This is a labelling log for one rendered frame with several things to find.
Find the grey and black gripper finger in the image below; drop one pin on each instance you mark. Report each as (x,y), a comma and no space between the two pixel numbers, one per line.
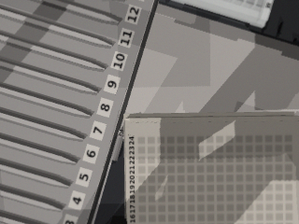
(118,220)

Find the clear well plate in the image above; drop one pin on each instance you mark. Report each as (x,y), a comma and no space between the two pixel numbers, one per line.
(239,10)

